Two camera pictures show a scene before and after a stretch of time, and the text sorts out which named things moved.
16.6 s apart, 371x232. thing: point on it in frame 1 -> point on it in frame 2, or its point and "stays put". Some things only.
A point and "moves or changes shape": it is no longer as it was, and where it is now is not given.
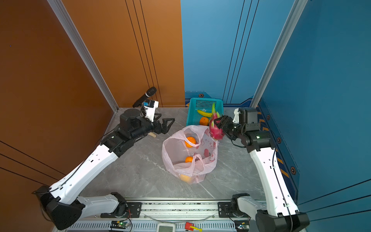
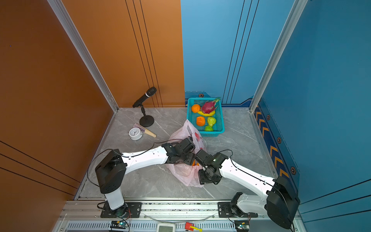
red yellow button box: [190, 226] stays put
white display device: [166, 227] stays put
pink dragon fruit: [215, 131] -> [208, 106]
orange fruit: [192, 139] moves or changes shape
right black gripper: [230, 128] -> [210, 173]
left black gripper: [159, 130] -> [192, 156]
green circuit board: [119, 224] stays put
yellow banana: [205, 113] stays put
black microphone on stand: [149, 92] stays put
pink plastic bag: [190, 152] moves or changes shape
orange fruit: [189, 159] moves or changes shape
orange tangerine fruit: [204, 121] moves or changes shape
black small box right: [242, 225] stays put
